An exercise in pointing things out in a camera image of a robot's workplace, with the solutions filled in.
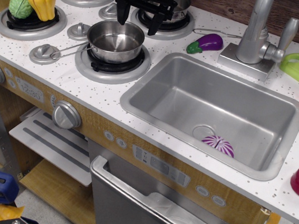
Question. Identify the small steel saucepan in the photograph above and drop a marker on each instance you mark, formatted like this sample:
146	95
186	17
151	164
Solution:
114	43

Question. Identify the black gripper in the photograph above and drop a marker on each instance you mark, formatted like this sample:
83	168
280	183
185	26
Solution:
159	8

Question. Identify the yellow toy bell pepper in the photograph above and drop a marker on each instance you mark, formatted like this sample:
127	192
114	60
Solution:
45	9

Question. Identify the front left stove burner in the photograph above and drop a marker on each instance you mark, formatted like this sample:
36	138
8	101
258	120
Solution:
33	34

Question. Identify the purple toy eggplant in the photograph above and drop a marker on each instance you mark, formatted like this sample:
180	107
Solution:
209	42

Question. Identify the silver toy faucet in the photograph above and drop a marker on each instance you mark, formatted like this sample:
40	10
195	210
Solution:
255	56

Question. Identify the grey dishwasher door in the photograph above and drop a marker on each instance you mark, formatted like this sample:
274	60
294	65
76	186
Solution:
136	201

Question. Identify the white oven rack shelf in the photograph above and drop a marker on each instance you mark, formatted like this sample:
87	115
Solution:
65	149

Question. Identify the wire utensil handle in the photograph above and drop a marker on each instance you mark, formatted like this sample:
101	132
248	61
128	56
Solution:
202	31

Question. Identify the silver stovetop knob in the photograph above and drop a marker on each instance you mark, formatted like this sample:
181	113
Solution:
109	12
78	32
44	54

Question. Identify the silver oven dial centre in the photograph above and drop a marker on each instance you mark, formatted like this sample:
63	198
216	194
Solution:
65	116

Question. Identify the green toy cabbage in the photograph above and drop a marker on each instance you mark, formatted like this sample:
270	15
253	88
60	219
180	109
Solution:
20	9

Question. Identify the silver stovetop knob back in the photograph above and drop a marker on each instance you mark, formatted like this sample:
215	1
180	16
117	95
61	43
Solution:
109	12

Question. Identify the silver stovetop knob front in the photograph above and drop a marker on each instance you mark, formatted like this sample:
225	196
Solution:
44	54

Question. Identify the steel pot back right burner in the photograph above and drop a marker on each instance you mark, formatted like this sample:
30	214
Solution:
179	12

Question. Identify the front right stove burner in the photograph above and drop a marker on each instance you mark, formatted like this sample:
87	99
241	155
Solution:
103	72

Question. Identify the silver stovetop knob middle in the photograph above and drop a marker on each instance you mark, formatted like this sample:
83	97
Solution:
78	32

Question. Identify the back right stove burner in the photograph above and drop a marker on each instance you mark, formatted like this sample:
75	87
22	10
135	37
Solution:
166	31

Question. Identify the purple striped toy onion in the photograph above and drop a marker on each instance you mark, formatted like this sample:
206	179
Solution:
219	144

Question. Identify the grey toy sink basin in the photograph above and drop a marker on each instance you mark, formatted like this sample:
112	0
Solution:
190	99

